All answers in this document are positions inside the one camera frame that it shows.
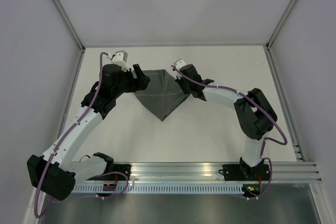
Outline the aluminium mounting rail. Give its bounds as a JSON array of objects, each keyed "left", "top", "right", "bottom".
[{"left": 128, "top": 162, "right": 322, "bottom": 184}]

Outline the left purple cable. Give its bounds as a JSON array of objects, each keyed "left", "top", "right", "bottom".
[{"left": 34, "top": 50, "right": 131, "bottom": 219}]

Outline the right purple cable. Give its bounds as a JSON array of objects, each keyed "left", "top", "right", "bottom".
[{"left": 172, "top": 64, "right": 288, "bottom": 201}]

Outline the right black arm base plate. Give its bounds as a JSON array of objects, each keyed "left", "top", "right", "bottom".
[{"left": 219, "top": 163, "right": 271, "bottom": 182}]

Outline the aluminium table edge rail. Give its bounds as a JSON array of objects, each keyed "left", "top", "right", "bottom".
[
  {"left": 263, "top": 45, "right": 306, "bottom": 162},
  {"left": 51, "top": 48, "right": 86, "bottom": 147}
]

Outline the grey cloth napkin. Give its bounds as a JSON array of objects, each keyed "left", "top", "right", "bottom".
[{"left": 135, "top": 69, "right": 189, "bottom": 121}]

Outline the right aluminium frame post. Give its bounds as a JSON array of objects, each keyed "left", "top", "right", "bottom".
[{"left": 265, "top": 0, "right": 299, "bottom": 50}]

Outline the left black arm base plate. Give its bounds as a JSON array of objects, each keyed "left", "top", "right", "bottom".
[{"left": 88, "top": 164, "right": 132, "bottom": 181}]

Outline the left aluminium frame post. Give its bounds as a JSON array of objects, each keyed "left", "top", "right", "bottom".
[{"left": 51, "top": 0, "right": 85, "bottom": 52}]

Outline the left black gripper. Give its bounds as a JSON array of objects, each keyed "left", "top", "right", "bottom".
[{"left": 112, "top": 64, "right": 150, "bottom": 98}]

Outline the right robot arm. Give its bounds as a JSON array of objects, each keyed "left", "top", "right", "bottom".
[{"left": 172, "top": 60, "right": 277, "bottom": 179}]

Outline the white slotted cable duct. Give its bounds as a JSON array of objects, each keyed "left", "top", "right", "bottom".
[{"left": 72, "top": 183, "right": 243, "bottom": 195}]

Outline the right aluminium table edge rail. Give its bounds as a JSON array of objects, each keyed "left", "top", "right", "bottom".
[{"left": 263, "top": 45, "right": 306, "bottom": 162}]

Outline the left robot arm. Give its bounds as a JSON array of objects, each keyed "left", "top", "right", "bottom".
[{"left": 27, "top": 63, "right": 150, "bottom": 201}]

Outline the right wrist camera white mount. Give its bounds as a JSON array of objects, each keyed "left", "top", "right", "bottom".
[{"left": 171, "top": 59, "right": 186, "bottom": 79}]

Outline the back aluminium frame bar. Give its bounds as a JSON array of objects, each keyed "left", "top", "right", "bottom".
[{"left": 83, "top": 42, "right": 267, "bottom": 48}]

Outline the aluminium frame post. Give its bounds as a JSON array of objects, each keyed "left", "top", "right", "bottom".
[
  {"left": 265, "top": 0, "right": 299, "bottom": 50},
  {"left": 51, "top": 0, "right": 85, "bottom": 52}
]

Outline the left aluminium table edge rail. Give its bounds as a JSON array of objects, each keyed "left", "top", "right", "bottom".
[{"left": 51, "top": 48, "right": 86, "bottom": 147}]

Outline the purple cable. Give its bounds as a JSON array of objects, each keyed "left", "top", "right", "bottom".
[
  {"left": 172, "top": 64, "right": 288, "bottom": 201},
  {"left": 34, "top": 50, "right": 131, "bottom": 219}
]

